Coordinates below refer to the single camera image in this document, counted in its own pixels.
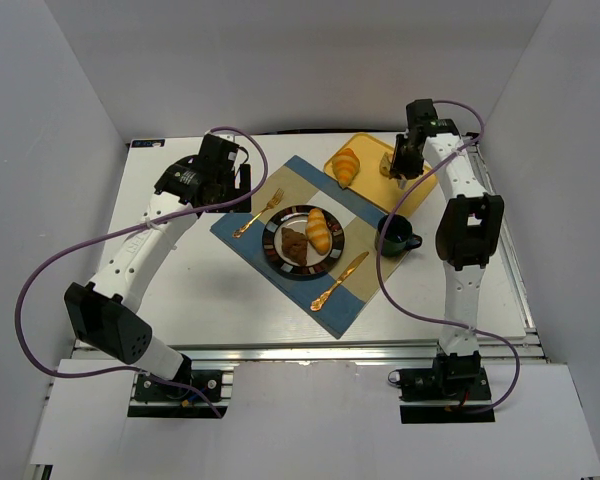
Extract metal bread tongs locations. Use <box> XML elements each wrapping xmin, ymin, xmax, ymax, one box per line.
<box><xmin>383</xmin><ymin>161</ymin><xmax>409</xmax><ymax>190</ymax></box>

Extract chocolate croissant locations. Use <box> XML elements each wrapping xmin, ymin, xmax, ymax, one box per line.
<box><xmin>281</xmin><ymin>227</ymin><xmax>308</xmax><ymax>266</ymax></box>

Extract small striped croissant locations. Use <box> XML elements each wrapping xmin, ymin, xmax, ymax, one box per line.
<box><xmin>305</xmin><ymin>208</ymin><xmax>331</xmax><ymax>255</ymax></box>

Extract small round bun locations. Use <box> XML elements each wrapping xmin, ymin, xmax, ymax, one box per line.
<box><xmin>379</xmin><ymin>153</ymin><xmax>391</xmax><ymax>178</ymax></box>

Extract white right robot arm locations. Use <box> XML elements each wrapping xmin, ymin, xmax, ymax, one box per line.
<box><xmin>388</xmin><ymin>99</ymin><xmax>504</xmax><ymax>384</ymax></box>

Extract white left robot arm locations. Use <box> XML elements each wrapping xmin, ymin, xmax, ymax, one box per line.
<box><xmin>64</xmin><ymin>134</ymin><xmax>251</xmax><ymax>384</ymax></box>

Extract gold fork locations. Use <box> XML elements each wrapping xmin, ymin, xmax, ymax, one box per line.
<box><xmin>232</xmin><ymin>188</ymin><xmax>284</xmax><ymax>238</ymax></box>

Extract large striped croissant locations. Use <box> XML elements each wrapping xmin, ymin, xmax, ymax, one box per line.
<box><xmin>331</xmin><ymin>148</ymin><xmax>360</xmax><ymax>189</ymax></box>

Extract dark green mug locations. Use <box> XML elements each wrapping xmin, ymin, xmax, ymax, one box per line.
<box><xmin>375</xmin><ymin>215</ymin><xmax>423</xmax><ymax>258</ymax></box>

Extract black rimmed beige plate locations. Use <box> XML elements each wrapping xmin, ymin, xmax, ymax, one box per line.
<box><xmin>262</xmin><ymin>205</ymin><xmax>345</xmax><ymax>279</ymax></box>

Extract gold knife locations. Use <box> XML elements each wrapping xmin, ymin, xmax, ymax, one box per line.
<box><xmin>310</xmin><ymin>251</ymin><xmax>369</xmax><ymax>312</ymax></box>

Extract blue beige checked placemat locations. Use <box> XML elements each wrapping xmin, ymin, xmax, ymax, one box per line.
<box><xmin>211</xmin><ymin>156</ymin><xmax>385</xmax><ymax>339</ymax></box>

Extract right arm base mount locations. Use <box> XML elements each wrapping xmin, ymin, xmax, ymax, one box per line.
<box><xmin>387</xmin><ymin>368</ymin><xmax>496</xmax><ymax>425</ymax></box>

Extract aluminium table frame rail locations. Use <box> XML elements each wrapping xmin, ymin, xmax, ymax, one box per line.
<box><xmin>99</xmin><ymin>130</ymin><xmax>546</xmax><ymax>364</ymax></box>

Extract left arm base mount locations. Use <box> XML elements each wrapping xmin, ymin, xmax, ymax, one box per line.
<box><xmin>127</xmin><ymin>364</ymin><xmax>233</xmax><ymax>419</ymax></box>

